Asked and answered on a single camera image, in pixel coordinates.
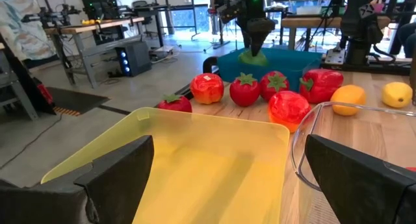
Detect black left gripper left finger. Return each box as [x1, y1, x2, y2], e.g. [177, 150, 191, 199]
[73, 135, 155, 224]

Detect red toy bell pepper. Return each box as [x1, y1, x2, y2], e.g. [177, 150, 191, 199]
[299, 68, 345, 105]

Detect person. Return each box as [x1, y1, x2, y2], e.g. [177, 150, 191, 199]
[396, 21, 416, 59]

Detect black office chair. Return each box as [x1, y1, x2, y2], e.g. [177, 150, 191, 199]
[131, 0, 161, 38]

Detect wooden desk grey legs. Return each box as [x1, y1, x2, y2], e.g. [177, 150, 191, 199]
[44, 16, 146, 89]

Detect red toy strawberry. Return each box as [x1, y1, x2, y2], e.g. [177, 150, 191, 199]
[259, 70, 291, 103]
[157, 93, 193, 114]

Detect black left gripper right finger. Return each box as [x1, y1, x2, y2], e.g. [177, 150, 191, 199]
[305, 134, 416, 224]

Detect translucent yellow plastic bin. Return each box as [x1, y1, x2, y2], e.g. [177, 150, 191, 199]
[40, 106, 291, 224]

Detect black floor mat orange stripes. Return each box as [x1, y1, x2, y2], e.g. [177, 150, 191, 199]
[47, 86, 111, 117]

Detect green toy bell pepper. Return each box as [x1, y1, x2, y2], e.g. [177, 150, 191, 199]
[238, 49, 269, 67]

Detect black computer tower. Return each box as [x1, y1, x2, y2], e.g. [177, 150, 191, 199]
[115, 41, 152, 77]

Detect wooden workbench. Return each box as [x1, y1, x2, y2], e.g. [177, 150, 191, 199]
[281, 15, 391, 52]

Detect toy orange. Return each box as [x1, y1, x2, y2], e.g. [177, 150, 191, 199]
[330, 84, 367, 117]

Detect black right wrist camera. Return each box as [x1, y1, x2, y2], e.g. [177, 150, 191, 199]
[216, 0, 243, 25]

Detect red yellow toy apple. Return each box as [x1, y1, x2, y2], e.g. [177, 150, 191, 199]
[267, 90, 312, 133]
[190, 73, 225, 105]
[229, 72, 261, 108]

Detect teal fabric basket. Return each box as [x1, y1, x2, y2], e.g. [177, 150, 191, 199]
[216, 47, 323, 92]

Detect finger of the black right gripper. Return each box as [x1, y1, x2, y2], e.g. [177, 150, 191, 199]
[250, 38, 260, 57]
[258, 38, 270, 57]

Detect leaf-pattern wall hanging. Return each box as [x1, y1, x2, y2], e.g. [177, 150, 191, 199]
[0, 0, 57, 61]

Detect yellow toy lemon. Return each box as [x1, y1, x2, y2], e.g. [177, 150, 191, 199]
[381, 81, 413, 109]

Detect clear plastic bin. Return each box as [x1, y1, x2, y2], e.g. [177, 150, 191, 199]
[290, 101, 416, 224]

